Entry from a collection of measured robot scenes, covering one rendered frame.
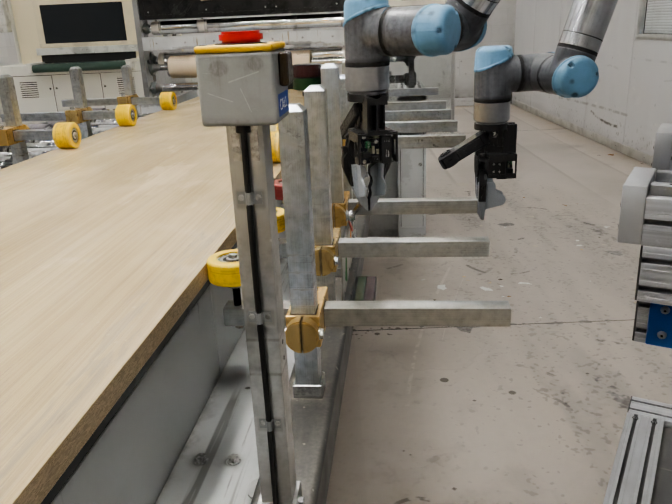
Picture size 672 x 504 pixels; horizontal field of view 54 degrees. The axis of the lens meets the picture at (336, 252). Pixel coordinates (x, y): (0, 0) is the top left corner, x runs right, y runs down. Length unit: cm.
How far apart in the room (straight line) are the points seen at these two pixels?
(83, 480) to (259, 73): 47
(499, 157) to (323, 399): 67
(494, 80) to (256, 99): 86
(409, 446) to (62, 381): 151
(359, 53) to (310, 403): 56
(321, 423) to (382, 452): 113
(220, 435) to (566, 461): 126
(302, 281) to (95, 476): 36
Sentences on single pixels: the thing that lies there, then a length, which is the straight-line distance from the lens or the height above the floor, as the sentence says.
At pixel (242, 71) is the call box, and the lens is 60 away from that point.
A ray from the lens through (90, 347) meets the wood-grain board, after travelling 80.
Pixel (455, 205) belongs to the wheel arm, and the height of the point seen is 85.
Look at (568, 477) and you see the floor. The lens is 206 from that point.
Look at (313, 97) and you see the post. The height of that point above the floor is 112.
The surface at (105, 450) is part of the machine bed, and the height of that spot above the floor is 78.
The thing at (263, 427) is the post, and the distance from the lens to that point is 74.
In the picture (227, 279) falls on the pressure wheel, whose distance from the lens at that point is 98.
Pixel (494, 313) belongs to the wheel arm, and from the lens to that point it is 100.
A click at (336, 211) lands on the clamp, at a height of 86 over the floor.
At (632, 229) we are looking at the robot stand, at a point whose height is 93.
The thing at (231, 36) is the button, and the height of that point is 123.
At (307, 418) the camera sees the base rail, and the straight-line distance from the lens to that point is 97.
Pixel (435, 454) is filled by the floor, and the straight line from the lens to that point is 208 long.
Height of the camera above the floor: 123
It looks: 19 degrees down
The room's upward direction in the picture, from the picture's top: 3 degrees counter-clockwise
